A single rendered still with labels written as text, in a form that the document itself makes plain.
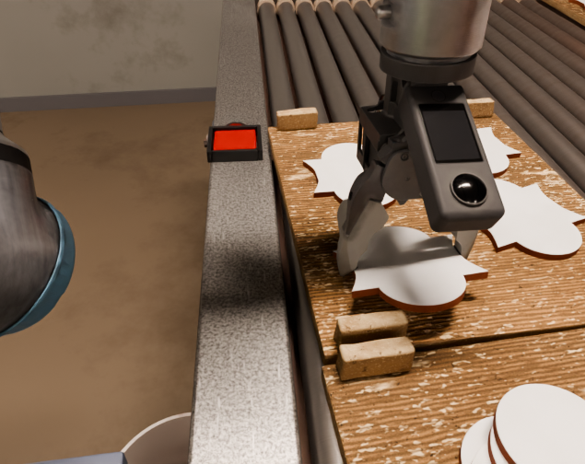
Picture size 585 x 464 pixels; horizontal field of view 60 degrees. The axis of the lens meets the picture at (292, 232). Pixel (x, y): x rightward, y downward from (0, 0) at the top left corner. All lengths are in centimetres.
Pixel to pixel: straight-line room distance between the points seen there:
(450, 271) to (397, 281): 5
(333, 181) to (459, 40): 28
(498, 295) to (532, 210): 15
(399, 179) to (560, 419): 20
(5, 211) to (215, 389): 21
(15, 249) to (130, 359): 129
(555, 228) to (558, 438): 27
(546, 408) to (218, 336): 27
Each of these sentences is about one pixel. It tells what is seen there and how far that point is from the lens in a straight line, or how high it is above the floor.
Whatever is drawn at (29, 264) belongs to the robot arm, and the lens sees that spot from 40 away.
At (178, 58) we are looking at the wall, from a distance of 305.
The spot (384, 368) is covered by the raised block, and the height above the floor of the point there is 95.
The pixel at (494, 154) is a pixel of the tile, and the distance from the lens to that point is 72.
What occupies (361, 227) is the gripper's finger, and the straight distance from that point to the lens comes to 44.
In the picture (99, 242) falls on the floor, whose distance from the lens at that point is 211.
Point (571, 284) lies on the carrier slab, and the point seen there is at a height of 94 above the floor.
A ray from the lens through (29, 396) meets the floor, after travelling 169.
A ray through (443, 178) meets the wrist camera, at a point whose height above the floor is 109.
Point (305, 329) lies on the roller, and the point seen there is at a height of 91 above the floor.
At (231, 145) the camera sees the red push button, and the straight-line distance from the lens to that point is 72.
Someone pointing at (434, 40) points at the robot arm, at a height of 117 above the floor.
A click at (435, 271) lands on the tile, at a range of 47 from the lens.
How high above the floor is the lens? 128
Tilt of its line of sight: 39 degrees down
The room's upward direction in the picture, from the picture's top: straight up
